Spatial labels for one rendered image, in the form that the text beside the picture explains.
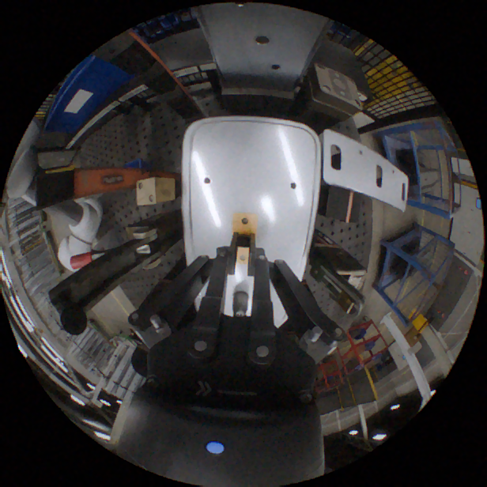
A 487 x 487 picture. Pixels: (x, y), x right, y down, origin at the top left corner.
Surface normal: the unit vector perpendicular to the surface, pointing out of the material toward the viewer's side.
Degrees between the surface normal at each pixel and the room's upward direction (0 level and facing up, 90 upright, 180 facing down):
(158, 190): 90
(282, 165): 0
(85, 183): 90
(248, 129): 0
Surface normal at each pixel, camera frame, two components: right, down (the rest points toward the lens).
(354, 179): -0.05, 0.38
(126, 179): 1.00, 0.06
